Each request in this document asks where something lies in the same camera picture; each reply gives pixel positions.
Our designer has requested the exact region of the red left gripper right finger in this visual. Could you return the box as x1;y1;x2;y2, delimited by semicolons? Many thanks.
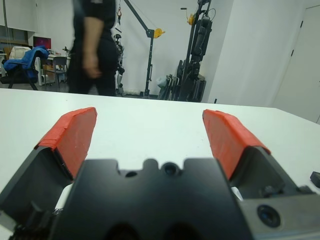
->
202;109;313;201

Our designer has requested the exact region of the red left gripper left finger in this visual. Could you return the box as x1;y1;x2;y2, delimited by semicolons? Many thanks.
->
0;106;98;226

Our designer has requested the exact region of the black folded equipment pile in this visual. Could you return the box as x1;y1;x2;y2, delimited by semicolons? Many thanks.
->
157;59;208;103

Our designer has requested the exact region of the grey chair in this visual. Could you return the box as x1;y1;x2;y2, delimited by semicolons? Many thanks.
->
52;56;68;87

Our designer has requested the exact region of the person in black clothes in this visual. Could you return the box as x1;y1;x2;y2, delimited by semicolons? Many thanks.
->
67;0;118;97

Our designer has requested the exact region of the white office desk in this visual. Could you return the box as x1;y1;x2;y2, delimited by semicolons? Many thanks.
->
34;52;73;87

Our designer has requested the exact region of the black office chair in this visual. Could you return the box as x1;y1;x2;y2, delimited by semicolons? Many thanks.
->
0;59;40;91

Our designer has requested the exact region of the blue jacket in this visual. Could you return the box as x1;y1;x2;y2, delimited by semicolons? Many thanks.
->
2;46;50;79

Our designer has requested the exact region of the white door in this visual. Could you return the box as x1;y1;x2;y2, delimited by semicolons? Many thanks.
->
272;6;320;124

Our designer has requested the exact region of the monitor with red screen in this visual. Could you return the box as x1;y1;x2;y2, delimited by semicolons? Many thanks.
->
33;36;52;50

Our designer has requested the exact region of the silver humanoid robot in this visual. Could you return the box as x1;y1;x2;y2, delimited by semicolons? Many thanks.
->
113;33;126;95

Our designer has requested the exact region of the white cloth bundle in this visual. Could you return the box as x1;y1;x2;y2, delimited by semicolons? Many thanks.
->
9;46;32;61

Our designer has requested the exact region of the tall black hoist stand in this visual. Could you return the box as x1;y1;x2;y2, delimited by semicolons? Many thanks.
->
181;0;216;76

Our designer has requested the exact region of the black gantry crane frame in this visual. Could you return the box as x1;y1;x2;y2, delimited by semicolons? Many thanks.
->
123;0;166;98

